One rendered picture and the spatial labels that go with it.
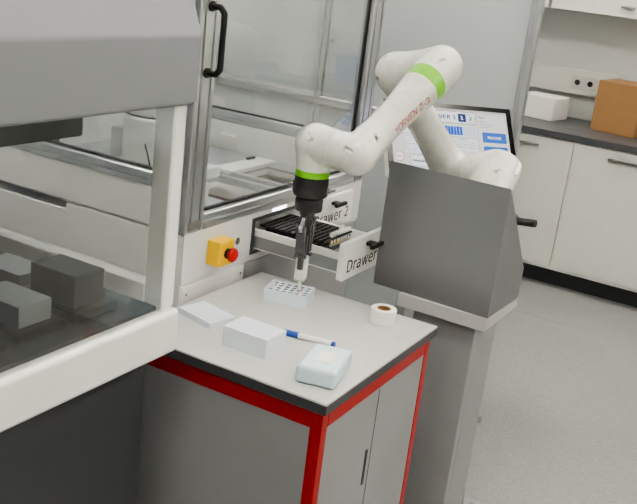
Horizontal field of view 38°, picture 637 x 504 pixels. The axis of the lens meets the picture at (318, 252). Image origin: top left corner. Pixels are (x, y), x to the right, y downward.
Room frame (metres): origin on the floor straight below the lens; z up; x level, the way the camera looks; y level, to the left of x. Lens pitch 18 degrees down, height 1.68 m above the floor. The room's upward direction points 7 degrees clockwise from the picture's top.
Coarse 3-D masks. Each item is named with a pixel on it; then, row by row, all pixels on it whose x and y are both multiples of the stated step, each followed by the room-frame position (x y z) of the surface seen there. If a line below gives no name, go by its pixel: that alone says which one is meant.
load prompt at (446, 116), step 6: (438, 114) 3.54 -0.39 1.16; (444, 114) 3.55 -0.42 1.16; (450, 114) 3.55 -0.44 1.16; (456, 114) 3.56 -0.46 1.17; (462, 114) 3.57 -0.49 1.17; (468, 114) 3.58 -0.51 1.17; (474, 114) 3.58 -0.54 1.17; (444, 120) 3.53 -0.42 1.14; (450, 120) 3.54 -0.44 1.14; (456, 120) 3.54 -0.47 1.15; (462, 120) 3.55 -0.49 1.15; (468, 120) 3.56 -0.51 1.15; (474, 120) 3.57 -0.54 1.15
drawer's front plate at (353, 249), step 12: (348, 240) 2.51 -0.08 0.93; (360, 240) 2.54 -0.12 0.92; (372, 240) 2.61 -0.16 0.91; (348, 252) 2.48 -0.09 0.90; (360, 252) 2.55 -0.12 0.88; (372, 252) 2.62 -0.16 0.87; (348, 264) 2.49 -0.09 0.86; (360, 264) 2.56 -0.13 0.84; (372, 264) 2.63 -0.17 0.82; (336, 276) 2.46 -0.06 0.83; (348, 276) 2.50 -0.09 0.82
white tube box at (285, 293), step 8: (272, 280) 2.46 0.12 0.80; (264, 288) 2.39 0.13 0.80; (272, 288) 2.40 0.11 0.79; (280, 288) 2.42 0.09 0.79; (288, 288) 2.42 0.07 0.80; (296, 288) 2.43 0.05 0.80; (304, 288) 2.43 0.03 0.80; (312, 288) 2.44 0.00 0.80; (264, 296) 2.39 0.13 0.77; (272, 296) 2.38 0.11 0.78; (280, 296) 2.38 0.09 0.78; (288, 296) 2.37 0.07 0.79; (296, 296) 2.37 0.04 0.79; (304, 296) 2.36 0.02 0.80; (312, 296) 2.42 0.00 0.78; (288, 304) 2.37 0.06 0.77; (296, 304) 2.37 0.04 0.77; (304, 304) 2.36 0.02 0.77
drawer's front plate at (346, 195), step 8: (344, 192) 3.07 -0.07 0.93; (352, 192) 3.12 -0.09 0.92; (328, 200) 2.97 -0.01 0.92; (336, 200) 3.02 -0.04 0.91; (344, 200) 3.07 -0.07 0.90; (352, 200) 3.13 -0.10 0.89; (328, 208) 2.97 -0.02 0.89; (336, 208) 3.03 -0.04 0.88; (344, 208) 3.08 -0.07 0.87; (320, 216) 2.93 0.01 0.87; (336, 216) 3.03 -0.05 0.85
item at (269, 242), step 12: (276, 216) 2.80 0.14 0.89; (264, 228) 2.75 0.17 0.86; (264, 240) 2.60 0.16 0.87; (276, 240) 2.58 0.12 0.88; (288, 240) 2.56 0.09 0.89; (276, 252) 2.58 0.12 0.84; (288, 252) 2.56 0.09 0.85; (312, 252) 2.53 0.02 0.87; (324, 252) 2.51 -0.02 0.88; (336, 252) 2.49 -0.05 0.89; (312, 264) 2.52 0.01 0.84; (324, 264) 2.50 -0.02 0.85; (336, 264) 2.48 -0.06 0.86
